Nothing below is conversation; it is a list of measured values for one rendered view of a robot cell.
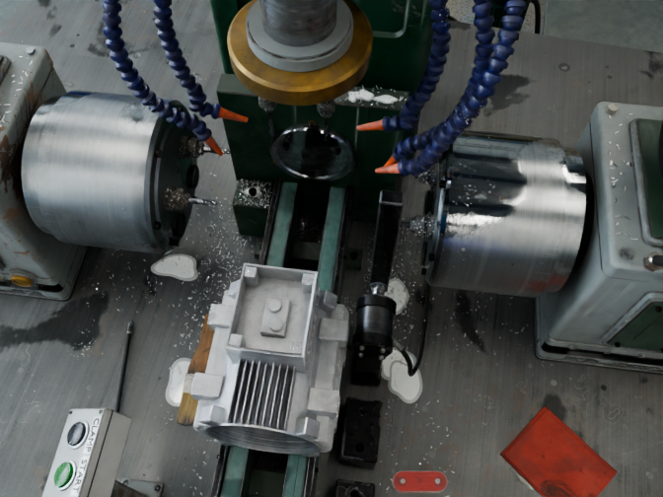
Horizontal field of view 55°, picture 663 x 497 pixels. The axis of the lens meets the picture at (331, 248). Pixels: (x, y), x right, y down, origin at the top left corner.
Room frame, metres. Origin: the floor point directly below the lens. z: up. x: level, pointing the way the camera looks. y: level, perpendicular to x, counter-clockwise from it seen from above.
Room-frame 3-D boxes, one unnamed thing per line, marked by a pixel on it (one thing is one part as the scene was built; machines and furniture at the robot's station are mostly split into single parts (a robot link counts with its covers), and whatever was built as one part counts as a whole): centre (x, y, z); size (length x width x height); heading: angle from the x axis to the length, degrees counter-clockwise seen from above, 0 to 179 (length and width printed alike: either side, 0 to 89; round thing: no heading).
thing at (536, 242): (0.52, -0.28, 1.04); 0.41 x 0.25 x 0.25; 83
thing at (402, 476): (0.16, -0.14, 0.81); 0.09 x 0.03 x 0.02; 90
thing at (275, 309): (0.32, 0.07, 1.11); 0.12 x 0.11 x 0.07; 173
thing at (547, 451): (0.19, -0.38, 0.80); 0.15 x 0.12 x 0.01; 43
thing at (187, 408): (0.35, 0.23, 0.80); 0.21 x 0.05 x 0.01; 175
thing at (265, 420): (0.28, 0.08, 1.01); 0.20 x 0.19 x 0.19; 173
